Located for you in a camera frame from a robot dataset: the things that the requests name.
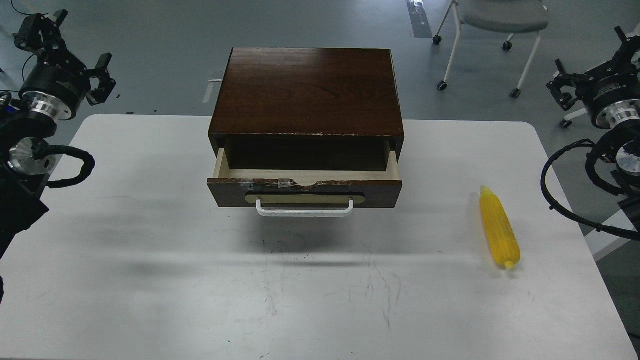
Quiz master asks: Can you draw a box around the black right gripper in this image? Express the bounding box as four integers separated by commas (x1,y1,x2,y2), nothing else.
546,26,640,112

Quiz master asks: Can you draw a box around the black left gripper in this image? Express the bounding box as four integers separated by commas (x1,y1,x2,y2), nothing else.
13,10,116,107

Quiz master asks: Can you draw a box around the yellow toy corn cob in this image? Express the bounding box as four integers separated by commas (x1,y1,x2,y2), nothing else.
479,186,521,271

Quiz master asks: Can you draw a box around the wooden drawer with white handle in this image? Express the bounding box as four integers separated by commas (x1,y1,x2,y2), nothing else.
206,137,403,209

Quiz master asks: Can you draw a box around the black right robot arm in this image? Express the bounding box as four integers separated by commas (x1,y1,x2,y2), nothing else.
540,27,640,242

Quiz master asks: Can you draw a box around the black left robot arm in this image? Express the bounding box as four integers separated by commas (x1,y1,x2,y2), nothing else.
0,9,116,255

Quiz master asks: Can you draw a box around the grey office chair on wheels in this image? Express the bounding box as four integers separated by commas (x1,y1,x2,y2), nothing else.
432,0,551,99

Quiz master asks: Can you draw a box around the grey tape strip on floor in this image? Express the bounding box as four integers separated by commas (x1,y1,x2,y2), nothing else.
406,0,434,39

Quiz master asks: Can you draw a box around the dark wooden cabinet box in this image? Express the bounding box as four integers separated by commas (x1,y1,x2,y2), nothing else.
207,47,405,156

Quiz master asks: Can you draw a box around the black cable on floor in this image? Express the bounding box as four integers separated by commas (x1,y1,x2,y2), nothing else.
10,0,38,83

